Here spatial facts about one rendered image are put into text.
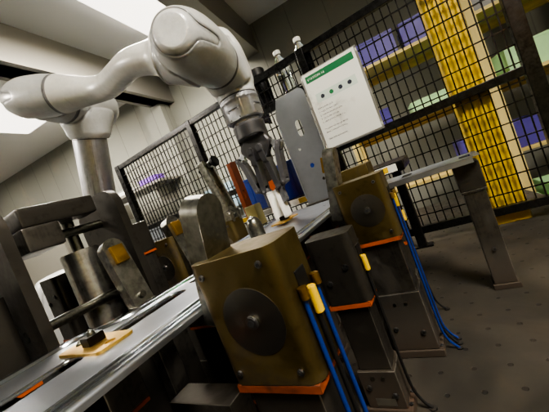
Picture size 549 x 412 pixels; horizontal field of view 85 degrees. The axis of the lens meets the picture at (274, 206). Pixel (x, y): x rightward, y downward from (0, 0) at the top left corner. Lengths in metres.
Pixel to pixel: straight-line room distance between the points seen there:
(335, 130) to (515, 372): 0.89
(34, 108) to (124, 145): 3.98
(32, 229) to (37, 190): 5.98
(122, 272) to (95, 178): 0.63
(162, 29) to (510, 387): 0.73
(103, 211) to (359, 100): 0.91
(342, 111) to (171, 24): 0.78
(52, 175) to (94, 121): 5.07
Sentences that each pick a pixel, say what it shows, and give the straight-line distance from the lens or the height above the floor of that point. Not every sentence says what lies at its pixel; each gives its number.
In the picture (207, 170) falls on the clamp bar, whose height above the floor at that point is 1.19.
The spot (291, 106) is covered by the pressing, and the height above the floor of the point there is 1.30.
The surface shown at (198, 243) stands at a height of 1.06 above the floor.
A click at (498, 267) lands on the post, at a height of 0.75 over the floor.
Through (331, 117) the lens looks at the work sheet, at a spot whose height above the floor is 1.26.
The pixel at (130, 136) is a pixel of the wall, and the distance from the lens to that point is 4.89.
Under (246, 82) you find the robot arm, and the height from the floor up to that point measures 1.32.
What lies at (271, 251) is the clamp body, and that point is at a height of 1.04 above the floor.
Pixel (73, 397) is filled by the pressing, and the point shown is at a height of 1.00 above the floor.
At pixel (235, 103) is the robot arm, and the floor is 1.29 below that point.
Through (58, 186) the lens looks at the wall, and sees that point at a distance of 6.11.
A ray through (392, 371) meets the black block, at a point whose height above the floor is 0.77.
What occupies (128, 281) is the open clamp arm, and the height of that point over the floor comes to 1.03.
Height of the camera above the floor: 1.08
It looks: 3 degrees down
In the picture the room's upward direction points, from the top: 21 degrees counter-clockwise
